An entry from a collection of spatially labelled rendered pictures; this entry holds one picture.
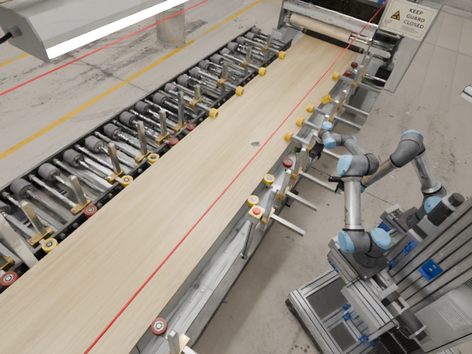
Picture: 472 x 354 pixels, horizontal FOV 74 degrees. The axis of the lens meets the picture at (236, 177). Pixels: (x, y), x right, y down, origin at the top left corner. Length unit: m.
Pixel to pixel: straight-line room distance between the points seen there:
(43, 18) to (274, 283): 2.61
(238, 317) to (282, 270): 0.58
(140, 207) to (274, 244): 1.46
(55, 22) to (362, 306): 1.86
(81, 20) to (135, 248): 1.48
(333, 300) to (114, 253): 1.73
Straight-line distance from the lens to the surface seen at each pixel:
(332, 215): 3.51
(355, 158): 1.84
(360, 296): 2.02
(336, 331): 2.73
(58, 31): 0.74
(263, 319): 2.82
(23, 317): 2.02
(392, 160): 2.05
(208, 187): 2.25
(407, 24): 4.22
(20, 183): 2.61
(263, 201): 2.59
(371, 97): 4.62
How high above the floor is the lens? 2.65
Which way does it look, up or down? 48 degrees down
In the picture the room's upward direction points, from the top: 9 degrees clockwise
